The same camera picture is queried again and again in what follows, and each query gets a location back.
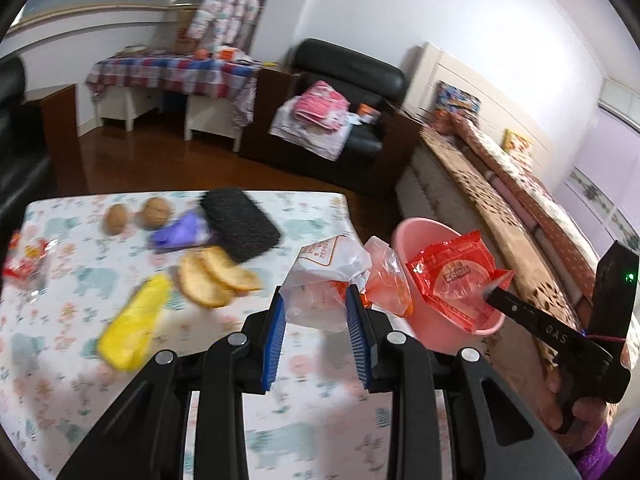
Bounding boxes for red clear snack bag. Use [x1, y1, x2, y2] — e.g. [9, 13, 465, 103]
[2, 232, 49, 290]

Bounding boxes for white headboard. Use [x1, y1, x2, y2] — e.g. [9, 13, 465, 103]
[402, 42, 562, 190]

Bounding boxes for floral bear tablecloth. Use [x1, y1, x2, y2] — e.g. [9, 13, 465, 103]
[1, 191, 392, 479]

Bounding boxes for person right hand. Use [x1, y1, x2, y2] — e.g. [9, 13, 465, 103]
[538, 368, 608, 454]

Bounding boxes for pink folded clothes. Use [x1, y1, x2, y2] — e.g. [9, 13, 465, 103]
[292, 80, 350, 132]

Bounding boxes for orange fruit on table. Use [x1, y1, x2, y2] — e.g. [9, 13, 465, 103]
[194, 49, 209, 61]

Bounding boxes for black foam net sleeve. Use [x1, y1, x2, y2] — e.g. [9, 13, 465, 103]
[200, 188, 281, 263]

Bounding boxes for colourful cartoon pillow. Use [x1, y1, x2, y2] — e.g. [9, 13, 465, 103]
[432, 81, 482, 134]

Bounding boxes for walnut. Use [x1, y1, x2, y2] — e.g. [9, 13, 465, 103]
[138, 196, 172, 230]
[103, 204, 129, 235]

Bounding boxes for bed with brown blanket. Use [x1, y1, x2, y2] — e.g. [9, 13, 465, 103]
[396, 112, 590, 403]

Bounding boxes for black sofa at left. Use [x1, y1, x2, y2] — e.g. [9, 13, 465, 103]
[0, 54, 54, 231]

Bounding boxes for plaid tablecloth side table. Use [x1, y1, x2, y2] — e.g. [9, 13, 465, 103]
[86, 55, 260, 152]

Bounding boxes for orange peel piece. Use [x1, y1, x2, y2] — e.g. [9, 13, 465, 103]
[178, 252, 233, 309]
[198, 246, 262, 292]

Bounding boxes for red round snack packet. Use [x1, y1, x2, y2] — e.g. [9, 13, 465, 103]
[407, 231, 515, 333]

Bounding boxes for clear bag orange print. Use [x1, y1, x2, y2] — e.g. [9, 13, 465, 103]
[280, 235, 413, 333]

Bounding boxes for right walnut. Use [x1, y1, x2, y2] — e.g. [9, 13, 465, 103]
[138, 196, 172, 230]

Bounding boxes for black leather armchair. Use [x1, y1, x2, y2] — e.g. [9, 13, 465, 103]
[240, 39, 421, 190]

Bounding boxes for yellow floral pillow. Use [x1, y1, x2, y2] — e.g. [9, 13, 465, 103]
[502, 129, 533, 169]

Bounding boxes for hanging pastel puffer jacket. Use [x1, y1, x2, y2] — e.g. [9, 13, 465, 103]
[186, 0, 262, 52]

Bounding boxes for left walnut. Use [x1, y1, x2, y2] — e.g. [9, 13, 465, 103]
[103, 204, 129, 235]

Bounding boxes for pink plastic trash bucket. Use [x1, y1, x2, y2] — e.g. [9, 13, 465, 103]
[390, 217, 506, 354]

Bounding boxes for purple crumpled wrapper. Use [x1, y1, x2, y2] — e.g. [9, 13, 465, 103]
[149, 210, 216, 252]

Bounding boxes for brown wooden side cabinet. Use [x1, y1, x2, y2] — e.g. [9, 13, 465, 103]
[25, 84, 88, 196]

